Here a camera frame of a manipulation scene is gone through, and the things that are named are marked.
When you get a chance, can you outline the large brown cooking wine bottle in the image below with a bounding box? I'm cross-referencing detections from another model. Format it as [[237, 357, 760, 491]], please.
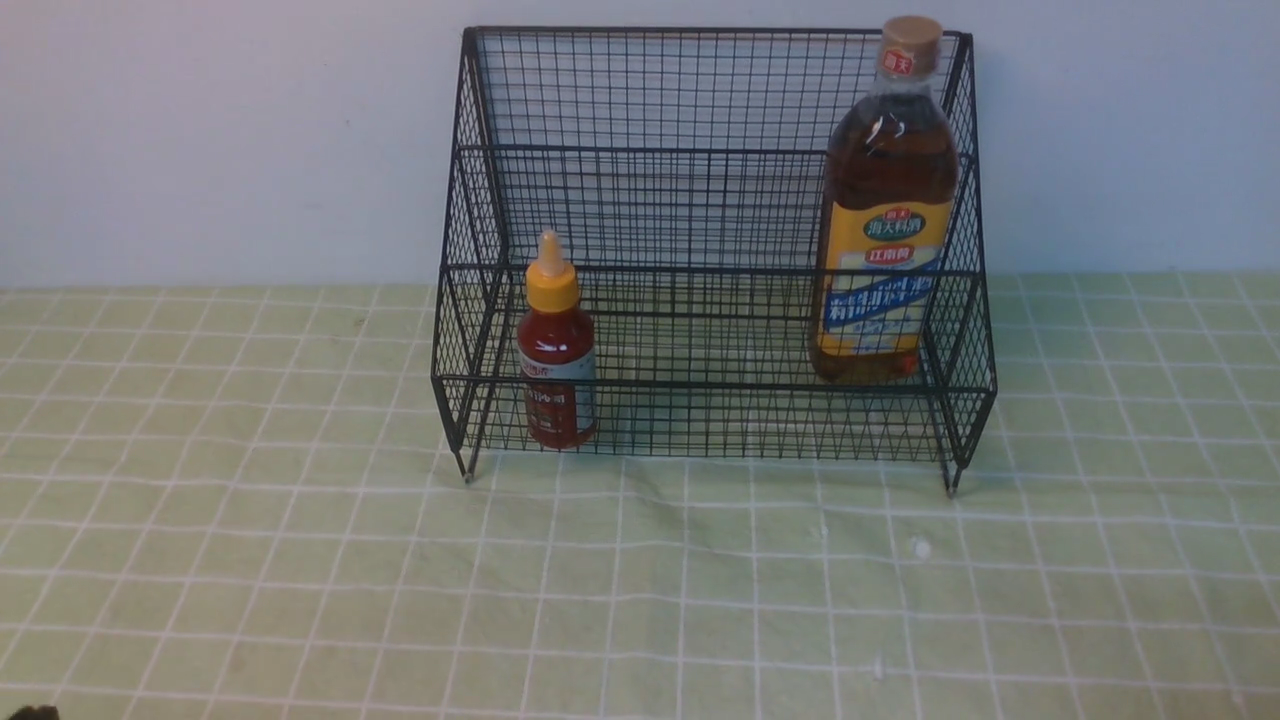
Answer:
[[808, 15, 960, 386]]

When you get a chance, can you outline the green checked tablecloth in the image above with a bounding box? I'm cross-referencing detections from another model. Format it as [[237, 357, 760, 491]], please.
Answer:
[[1, 274, 1279, 719]]

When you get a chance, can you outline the small red sauce bottle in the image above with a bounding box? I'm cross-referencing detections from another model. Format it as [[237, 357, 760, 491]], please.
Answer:
[[517, 231, 599, 451]]

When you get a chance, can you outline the black wire mesh shelf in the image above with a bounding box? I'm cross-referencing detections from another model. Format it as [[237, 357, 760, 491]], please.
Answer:
[[431, 26, 997, 496]]

